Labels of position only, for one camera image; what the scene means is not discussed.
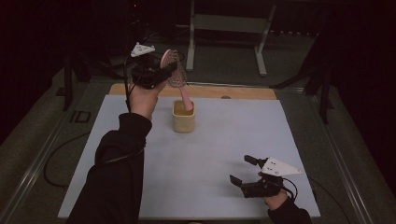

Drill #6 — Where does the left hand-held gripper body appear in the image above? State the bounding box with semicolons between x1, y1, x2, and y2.
130;42;168;91

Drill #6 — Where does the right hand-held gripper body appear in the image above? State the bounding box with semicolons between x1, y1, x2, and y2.
241;156;303;200

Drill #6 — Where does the pink hairbrush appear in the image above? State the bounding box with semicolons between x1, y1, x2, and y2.
159;49;194;112

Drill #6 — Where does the cream yellow dimpled cup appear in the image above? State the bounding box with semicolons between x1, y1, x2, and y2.
172;99;196;134

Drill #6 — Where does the person's right hand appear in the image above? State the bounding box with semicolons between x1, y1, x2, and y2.
262;189;290;212

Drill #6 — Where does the person's left hand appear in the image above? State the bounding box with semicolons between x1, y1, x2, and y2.
128;81;168;121

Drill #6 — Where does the dark metal stand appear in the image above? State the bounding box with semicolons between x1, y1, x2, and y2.
55;55;82;112
270;60;335;125

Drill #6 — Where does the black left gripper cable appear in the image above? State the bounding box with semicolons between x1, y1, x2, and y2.
122;55;147;166

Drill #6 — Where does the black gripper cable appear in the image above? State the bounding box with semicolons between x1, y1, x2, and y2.
122;55;147;166
280;176;299;201

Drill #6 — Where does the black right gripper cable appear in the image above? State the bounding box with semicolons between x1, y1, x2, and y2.
280;176;299;201

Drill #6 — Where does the black floor cable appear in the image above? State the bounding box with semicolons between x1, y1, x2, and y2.
307;175;352;224
42;131;92;189

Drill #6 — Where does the metal frame table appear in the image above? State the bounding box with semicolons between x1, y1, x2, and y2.
185;0;277;77

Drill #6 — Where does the black floor socket frame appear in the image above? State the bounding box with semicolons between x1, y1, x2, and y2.
69;109;92;124

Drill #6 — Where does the metal floor rail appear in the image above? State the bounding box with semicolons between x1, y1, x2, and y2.
303;91;377;224
0;83;94;224

